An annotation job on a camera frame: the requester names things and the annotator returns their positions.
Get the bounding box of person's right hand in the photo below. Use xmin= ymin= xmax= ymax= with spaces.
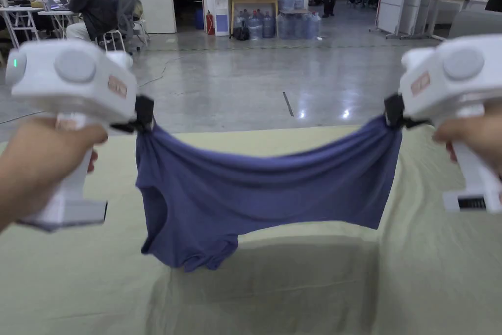
xmin=431 ymin=114 xmax=502 ymax=183

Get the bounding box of bed with beige sheet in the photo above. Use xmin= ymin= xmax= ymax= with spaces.
xmin=0 ymin=125 xmax=502 ymax=335

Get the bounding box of grey office chair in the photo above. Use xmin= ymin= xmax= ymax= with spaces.
xmin=98 ymin=0 xmax=151 ymax=54

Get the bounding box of white folding table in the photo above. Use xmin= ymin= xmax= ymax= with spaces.
xmin=0 ymin=0 xmax=79 ymax=50

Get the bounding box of grey sofa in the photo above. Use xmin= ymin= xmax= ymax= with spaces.
xmin=448 ymin=8 xmax=502 ymax=40

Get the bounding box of dark blue shirt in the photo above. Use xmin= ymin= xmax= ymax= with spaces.
xmin=135 ymin=115 xmax=404 ymax=273

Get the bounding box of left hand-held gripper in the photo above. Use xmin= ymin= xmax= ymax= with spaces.
xmin=5 ymin=40 xmax=155 ymax=233

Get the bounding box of person's left hand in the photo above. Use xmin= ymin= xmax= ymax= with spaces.
xmin=0 ymin=115 xmax=109 ymax=234

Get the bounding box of thin floor cable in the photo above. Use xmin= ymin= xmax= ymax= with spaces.
xmin=135 ymin=49 xmax=224 ymax=89

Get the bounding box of group of water bottles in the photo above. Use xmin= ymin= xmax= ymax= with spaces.
xmin=233 ymin=0 xmax=323 ymax=41

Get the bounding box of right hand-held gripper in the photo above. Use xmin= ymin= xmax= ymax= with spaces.
xmin=384 ymin=34 xmax=502 ymax=214

